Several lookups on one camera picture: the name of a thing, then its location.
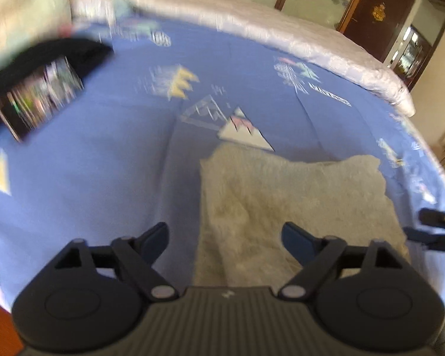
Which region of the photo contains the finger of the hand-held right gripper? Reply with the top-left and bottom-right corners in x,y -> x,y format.
418,209 -> 445,229
402,226 -> 445,253

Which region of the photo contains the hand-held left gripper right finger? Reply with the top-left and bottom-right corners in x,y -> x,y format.
277,221 -> 413,301

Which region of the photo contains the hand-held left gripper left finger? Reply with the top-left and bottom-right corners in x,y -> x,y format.
54,222 -> 179,302

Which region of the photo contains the beige towel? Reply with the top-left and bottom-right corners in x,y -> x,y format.
193,143 -> 411,289

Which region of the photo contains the blue printed bedsheet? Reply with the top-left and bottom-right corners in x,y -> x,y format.
0,18 -> 445,306

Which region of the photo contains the black cloth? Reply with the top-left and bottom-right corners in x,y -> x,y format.
0,36 -> 114,131

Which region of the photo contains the white quilted bedspread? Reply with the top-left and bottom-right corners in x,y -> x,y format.
70,0 -> 417,116

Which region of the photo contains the dark wooden cabinet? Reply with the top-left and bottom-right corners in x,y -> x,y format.
337,0 -> 445,91

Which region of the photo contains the pale patterned pillow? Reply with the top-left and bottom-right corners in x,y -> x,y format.
0,0 -> 74,79

